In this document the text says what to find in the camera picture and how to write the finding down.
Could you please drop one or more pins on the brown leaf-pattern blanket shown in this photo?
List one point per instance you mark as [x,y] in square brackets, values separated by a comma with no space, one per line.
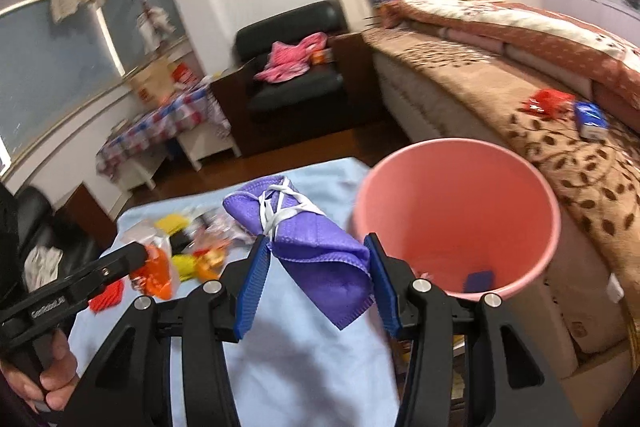
[475,72]

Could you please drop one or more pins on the red ridged wrapper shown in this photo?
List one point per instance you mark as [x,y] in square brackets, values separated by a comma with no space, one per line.
[107,298]

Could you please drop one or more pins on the blue packet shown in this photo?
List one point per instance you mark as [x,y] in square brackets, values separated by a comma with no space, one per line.
[590,119]

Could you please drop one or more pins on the brown wooden low table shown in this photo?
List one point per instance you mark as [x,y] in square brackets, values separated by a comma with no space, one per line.
[87,212]

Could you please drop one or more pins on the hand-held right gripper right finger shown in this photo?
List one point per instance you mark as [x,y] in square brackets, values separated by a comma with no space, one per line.
[382,287]

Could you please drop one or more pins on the checkered tablecloth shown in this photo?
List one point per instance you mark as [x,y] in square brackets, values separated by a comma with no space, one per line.
[160,122]

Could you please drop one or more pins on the pink clothes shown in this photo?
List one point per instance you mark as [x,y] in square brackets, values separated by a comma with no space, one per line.
[287,59]

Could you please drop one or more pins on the red yellow snack wrapper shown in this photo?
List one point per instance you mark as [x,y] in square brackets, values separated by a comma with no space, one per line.
[210,259]

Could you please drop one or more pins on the red snack packet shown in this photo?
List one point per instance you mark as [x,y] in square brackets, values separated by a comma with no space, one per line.
[547,101]

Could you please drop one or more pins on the white side table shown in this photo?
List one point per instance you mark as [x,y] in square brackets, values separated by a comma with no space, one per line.
[207,147]

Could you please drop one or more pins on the white bed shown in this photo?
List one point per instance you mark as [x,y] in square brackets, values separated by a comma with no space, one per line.
[415,107]

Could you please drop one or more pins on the hanging white clothes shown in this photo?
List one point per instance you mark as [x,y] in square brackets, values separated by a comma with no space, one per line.
[155,24]

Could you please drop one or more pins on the brown paper bag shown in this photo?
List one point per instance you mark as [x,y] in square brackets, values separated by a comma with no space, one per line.
[152,82]

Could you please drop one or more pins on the orange plastic wrapper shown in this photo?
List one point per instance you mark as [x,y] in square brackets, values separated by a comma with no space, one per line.
[157,272]

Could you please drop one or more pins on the black leather sofa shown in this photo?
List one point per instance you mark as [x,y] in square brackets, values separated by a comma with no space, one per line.
[35,217]

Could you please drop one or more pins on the black leather armchair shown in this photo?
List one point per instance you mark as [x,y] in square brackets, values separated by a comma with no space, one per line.
[295,92]

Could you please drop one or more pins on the small orange box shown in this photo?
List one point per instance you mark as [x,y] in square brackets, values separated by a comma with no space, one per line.
[322,56]

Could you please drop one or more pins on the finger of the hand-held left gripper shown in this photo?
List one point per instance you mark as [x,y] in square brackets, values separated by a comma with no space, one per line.
[110,266]

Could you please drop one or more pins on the dark wooden nightstand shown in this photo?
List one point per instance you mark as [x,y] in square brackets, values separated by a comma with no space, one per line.
[357,77]

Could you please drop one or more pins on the purple face mask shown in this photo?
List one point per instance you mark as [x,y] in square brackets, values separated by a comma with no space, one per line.
[320,262]

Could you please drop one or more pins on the dark wooden side table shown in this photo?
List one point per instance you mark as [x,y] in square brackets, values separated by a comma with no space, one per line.
[232,112]

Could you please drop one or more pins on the person's left hand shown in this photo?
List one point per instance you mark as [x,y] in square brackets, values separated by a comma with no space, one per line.
[57,382]

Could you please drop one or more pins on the large window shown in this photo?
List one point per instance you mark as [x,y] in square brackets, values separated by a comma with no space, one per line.
[50,57]

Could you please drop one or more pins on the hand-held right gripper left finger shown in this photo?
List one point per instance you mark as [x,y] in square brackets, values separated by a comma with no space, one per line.
[252,279]

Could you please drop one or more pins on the dark blue item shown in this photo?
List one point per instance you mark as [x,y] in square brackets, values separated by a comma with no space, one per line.
[480,282]

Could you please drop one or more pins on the floral quilt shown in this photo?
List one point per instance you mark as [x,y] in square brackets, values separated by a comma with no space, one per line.
[525,27]

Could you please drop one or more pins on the pink plastic bucket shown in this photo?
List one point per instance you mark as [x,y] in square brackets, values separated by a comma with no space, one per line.
[425,207]

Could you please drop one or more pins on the light blue tablecloth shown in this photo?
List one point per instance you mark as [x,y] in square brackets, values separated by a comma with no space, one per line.
[300,357]

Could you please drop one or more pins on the red box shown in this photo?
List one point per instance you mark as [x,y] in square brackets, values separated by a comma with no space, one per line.
[184,73]

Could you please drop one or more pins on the white crumpled cloth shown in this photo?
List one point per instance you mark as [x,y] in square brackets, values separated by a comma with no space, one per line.
[42,264]

